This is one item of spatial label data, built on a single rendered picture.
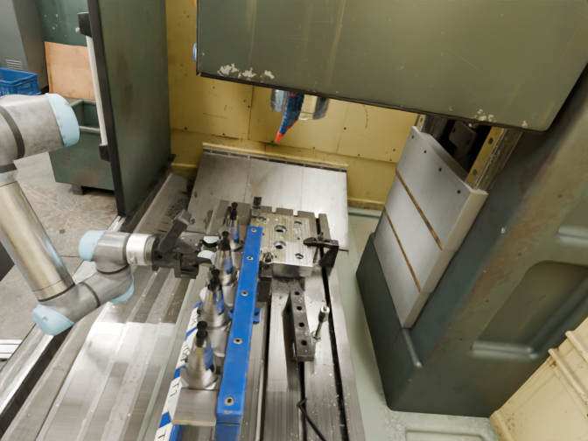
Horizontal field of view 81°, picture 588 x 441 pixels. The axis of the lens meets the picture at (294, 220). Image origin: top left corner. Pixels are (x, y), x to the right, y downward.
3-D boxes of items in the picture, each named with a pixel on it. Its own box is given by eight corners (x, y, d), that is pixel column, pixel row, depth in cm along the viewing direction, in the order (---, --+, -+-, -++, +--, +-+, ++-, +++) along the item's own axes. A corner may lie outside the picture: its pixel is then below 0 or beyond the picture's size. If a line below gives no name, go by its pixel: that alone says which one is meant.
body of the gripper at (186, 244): (205, 260, 90) (157, 255, 89) (204, 234, 85) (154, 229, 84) (199, 280, 83) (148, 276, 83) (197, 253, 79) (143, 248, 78)
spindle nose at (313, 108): (325, 125, 87) (337, 75, 80) (264, 113, 87) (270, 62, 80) (327, 108, 100) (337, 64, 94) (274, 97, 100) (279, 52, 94)
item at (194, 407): (163, 424, 48) (163, 422, 48) (173, 388, 52) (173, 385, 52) (213, 428, 49) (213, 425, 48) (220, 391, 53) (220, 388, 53)
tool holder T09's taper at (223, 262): (231, 280, 71) (233, 255, 67) (209, 277, 70) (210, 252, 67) (234, 266, 74) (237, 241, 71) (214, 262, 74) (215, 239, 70)
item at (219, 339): (183, 355, 57) (183, 352, 57) (190, 329, 62) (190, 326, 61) (225, 359, 58) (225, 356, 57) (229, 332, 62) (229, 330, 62)
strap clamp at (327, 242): (298, 263, 128) (306, 232, 120) (298, 258, 131) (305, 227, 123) (332, 268, 130) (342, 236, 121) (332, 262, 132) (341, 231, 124)
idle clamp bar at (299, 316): (292, 370, 92) (297, 355, 88) (285, 297, 113) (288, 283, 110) (310, 369, 93) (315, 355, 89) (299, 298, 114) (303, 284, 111)
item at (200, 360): (209, 382, 52) (211, 356, 49) (181, 376, 52) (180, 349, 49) (219, 357, 56) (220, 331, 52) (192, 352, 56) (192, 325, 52)
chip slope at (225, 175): (173, 252, 163) (171, 206, 149) (202, 185, 219) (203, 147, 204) (353, 273, 172) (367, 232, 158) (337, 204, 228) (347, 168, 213)
